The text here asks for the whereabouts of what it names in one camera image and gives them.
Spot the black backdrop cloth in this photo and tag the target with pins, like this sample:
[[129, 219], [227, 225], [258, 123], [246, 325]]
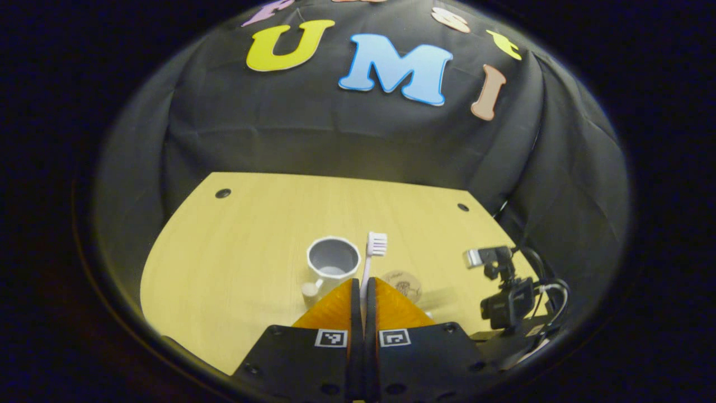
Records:
[[335, 140]]

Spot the round wooden coaster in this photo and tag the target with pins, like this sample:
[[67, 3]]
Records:
[[405, 282]]

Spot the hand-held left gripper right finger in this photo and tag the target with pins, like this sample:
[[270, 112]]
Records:
[[370, 347]]

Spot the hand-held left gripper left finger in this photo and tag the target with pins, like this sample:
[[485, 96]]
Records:
[[356, 336]]

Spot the wooden desktop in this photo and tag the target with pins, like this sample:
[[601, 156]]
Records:
[[235, 252]]

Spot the pink toothbrush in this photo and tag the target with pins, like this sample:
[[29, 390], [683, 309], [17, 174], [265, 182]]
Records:
[[376, 244]]

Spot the white cup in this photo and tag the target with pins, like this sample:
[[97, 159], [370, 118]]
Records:
[[333, 257]]

